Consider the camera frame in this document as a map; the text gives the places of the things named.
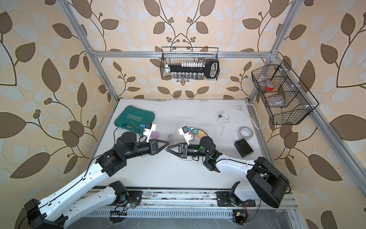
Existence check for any black box on table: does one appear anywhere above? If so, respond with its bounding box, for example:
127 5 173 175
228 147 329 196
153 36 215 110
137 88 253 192
234 139 254 158

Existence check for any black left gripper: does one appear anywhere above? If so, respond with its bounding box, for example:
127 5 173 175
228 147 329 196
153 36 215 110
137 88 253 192
122 138 168 161

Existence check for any black wire basket wall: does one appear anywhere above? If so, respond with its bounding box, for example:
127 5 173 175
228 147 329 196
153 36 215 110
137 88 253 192
160 46 220 80
251 60 319 125

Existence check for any red object in basket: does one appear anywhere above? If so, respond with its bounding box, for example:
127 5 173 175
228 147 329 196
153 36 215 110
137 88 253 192
264 83 275 92

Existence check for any green plastic tool case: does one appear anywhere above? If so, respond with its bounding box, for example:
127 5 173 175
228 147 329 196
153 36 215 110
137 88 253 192
114 106 155 135

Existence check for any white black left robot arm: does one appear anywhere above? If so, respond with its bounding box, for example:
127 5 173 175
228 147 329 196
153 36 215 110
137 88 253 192
18 132 169 229

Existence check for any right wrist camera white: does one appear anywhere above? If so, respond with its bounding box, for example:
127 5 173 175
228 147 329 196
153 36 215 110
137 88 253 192
178 126 193 145

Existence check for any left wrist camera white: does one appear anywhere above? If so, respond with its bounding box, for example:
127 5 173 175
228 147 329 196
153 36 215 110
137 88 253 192
142 122 156 143

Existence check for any black wire basket right wall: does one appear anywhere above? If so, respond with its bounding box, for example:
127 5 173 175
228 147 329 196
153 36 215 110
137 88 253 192
251 60 319 125

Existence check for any pink earbud case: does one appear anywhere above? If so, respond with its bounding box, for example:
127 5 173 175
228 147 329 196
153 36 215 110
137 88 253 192
151 131 160 139

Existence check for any black wire basket back wall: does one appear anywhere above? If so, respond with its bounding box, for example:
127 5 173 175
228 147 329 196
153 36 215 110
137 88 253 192
160 46 220 80

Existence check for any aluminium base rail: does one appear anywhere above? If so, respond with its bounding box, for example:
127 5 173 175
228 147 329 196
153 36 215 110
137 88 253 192
65 187 298 219

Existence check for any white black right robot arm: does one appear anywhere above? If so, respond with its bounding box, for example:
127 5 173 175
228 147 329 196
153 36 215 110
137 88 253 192
166 136 290 209

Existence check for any black socket set rail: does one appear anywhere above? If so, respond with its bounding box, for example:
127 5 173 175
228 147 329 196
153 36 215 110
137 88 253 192
160 59 220 80

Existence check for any white tape roll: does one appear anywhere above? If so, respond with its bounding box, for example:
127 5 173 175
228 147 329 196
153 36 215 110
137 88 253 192
237 127 254 139

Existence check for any pink power strip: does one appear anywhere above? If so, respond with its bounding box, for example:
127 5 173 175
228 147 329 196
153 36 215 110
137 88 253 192
190 128 207 138

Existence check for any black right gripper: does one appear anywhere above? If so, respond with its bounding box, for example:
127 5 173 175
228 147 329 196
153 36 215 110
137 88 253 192
168 142 210 159

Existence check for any white power strip cord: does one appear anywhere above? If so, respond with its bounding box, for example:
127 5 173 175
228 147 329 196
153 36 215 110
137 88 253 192
213 102 261 130

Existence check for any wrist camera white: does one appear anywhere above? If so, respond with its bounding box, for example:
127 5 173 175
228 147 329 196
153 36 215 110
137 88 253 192
142 122 156 143
178 126 193 145

